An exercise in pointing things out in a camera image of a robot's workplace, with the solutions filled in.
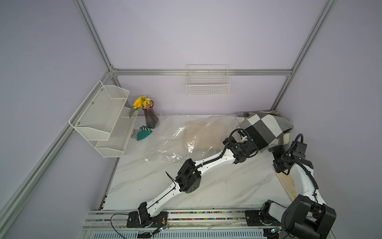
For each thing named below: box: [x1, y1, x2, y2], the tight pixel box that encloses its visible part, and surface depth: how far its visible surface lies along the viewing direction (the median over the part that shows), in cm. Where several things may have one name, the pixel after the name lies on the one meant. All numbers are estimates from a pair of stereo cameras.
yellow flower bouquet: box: [129, 95, 154, 119], surface depth 97 cm
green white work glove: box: [131, 125, 153, 141], surface depth 110 cm
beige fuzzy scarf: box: [183, 120, 226, 152], surface depth 95 cm
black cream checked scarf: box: [238, 111, 294, 153], surface depth 101 cm
